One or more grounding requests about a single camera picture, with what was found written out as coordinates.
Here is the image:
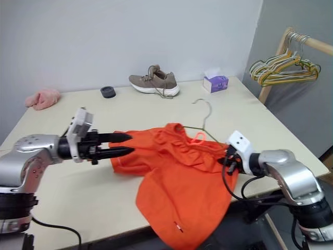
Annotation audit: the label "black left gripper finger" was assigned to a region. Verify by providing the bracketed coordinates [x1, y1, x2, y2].
[98, 132, 134, 143]
[100, 147, 135, 159]

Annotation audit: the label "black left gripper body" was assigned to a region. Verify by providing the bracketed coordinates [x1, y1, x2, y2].
[78, 131, 102, 166]

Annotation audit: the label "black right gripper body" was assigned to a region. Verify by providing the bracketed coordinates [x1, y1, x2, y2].
[218, 147, 244, 176]

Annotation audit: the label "olive green wire hanger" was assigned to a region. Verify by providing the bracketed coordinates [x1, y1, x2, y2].
[183, 98, 227, 146]

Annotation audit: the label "orange shorts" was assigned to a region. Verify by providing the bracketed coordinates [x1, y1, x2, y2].
[108, 123, 240, 250]

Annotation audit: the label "black round container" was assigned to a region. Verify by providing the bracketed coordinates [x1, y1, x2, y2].
[100, 86, 117, 99]

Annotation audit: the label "black table leg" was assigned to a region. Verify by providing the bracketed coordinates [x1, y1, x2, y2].
[243, 194, 294, 224]

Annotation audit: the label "taupe sneaker with white sole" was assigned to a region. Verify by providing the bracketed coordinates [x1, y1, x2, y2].
[129, 64, 181, 99]

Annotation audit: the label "pink fuzzy slipper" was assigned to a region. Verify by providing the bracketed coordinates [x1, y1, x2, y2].
[24, 88, 62, 111]

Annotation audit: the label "wooden clothes rack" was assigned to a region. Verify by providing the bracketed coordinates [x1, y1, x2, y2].
[258, 27, 333, 105]

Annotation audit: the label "purple tissue box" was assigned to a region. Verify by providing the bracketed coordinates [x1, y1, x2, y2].
[203, 67, 230, 94]

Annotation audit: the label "bunch of coloured hangers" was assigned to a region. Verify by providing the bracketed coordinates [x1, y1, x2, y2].
[253, 33, 321, 85]

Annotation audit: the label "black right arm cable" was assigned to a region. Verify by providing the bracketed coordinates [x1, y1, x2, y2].
[221, 156, 289, 206]

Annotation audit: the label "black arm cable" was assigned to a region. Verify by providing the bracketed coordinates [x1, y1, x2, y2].
[31, 217, 83, 247]
[221, 156, 289, 206]

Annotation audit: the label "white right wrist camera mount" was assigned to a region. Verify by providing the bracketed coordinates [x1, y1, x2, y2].
[225, 130, 254, 176]

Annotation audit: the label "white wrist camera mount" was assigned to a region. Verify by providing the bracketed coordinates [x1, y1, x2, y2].
[66, 106, 94, 164]
[225, 130, 254, 176]

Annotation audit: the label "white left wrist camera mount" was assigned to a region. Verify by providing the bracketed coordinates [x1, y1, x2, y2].
[66, 106, 94, 164]

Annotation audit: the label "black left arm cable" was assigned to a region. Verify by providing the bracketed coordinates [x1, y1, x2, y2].
[31, 217, 83, 247]

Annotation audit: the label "light green wire hanger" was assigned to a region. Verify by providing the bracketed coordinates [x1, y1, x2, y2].
[260, 58, 319, 88]

